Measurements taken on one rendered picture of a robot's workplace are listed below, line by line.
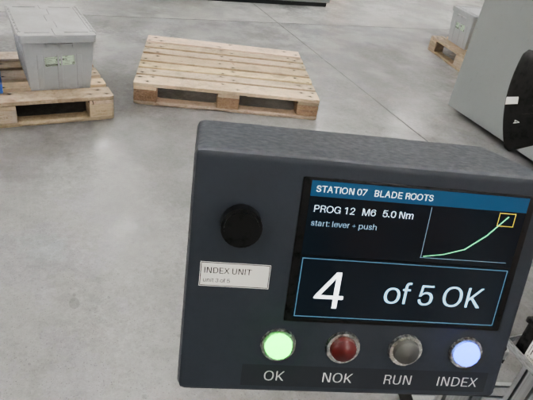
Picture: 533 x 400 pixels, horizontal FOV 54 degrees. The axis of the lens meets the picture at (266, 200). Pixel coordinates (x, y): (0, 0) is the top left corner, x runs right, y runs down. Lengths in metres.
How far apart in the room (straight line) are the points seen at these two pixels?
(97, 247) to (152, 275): 0.28
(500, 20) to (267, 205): 3.67
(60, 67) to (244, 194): 2.91
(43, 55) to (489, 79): 2.85
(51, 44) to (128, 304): 1.66
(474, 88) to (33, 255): 3.09
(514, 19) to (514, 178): 3.50
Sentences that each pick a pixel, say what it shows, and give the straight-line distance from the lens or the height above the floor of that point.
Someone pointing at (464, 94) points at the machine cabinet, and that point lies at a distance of 4.15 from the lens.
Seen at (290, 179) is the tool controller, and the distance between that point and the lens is 0.35.
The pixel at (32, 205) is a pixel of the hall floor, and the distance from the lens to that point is 2.53.
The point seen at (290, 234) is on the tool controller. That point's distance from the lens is 0.37.
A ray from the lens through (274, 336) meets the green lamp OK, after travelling 0.40.
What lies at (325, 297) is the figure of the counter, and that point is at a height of 1.16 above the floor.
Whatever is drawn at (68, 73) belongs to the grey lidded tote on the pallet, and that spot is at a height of 0.24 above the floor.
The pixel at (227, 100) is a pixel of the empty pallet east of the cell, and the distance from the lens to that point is 3.45.
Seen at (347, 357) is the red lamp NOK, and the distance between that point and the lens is 0.41.
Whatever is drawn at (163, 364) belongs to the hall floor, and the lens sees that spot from 1.82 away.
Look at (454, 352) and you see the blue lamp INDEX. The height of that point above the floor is 1.12.
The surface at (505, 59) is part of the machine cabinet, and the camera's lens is 3.91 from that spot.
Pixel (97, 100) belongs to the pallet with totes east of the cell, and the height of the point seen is 0.12.
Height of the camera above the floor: 1.42
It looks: 33 degrees down
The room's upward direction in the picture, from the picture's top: 10 degrees clockwise
